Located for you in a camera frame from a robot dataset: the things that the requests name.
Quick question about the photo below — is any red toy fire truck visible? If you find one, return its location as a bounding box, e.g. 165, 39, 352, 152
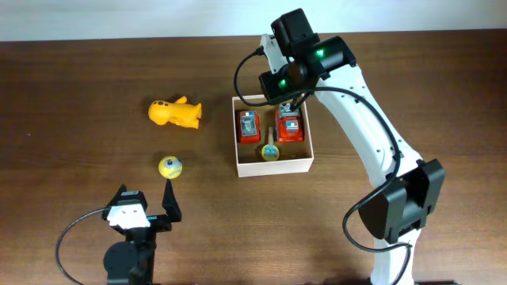
275, 103, 304, 144

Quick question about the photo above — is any pink cardboard box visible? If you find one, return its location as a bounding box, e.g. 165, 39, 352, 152
232, 97, 314, 177

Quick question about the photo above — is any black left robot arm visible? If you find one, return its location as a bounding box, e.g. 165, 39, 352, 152
102, 179, 182, 285

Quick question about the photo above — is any wooden rattle drum toy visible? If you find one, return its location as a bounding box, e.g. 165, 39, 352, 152
261, 127, 280, 162

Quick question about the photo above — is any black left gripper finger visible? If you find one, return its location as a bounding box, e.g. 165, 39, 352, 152
109, 184, 127, 207
162, 179, 182, 222

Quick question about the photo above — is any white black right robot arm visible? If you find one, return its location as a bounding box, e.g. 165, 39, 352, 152
254, 34, 445, 284

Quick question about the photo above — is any red toy truck grey front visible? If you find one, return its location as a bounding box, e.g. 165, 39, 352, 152
237, 110, 261, 144

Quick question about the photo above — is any yellow minion ball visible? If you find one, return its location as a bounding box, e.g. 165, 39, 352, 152
158, 156, 183, 179

